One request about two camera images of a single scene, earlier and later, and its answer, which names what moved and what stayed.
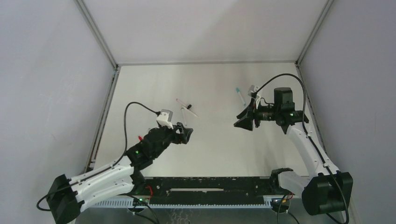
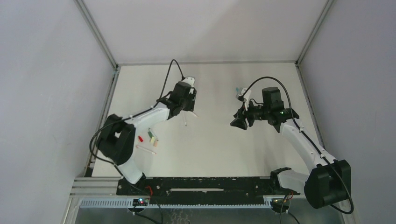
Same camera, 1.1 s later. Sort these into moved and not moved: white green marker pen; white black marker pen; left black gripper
Moved: left black gripper
Not moved: white green marker pen; white black marker pen
